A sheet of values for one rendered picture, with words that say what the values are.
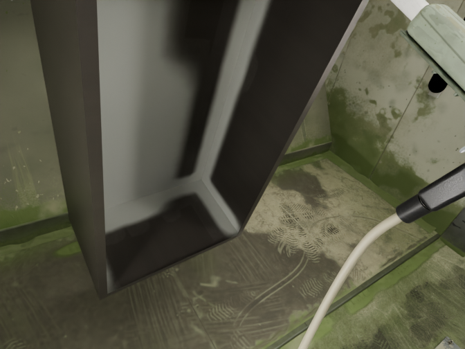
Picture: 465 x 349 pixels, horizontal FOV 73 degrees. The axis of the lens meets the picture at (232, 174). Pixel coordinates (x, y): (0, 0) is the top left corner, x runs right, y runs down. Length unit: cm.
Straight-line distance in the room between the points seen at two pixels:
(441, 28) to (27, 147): 179
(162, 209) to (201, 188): 23
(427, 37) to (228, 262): 156
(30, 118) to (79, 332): 107
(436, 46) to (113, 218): 120
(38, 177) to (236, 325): 125
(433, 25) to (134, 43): 71
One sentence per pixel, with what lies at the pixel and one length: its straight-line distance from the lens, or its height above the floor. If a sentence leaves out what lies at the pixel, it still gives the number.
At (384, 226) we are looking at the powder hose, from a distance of 55.
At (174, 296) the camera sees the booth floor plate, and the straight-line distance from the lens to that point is 169.
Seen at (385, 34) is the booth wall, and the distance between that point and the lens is 267.
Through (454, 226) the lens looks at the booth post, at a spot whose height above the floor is 16.
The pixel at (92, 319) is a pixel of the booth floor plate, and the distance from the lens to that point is 167.
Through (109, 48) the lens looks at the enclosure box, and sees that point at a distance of 93.
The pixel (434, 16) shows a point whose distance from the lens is 46.
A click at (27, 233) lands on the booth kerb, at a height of 10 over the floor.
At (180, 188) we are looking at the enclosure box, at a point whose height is 53.
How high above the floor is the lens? 149
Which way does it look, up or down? 37 degrees down
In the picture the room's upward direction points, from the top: 11 degrees clockwise
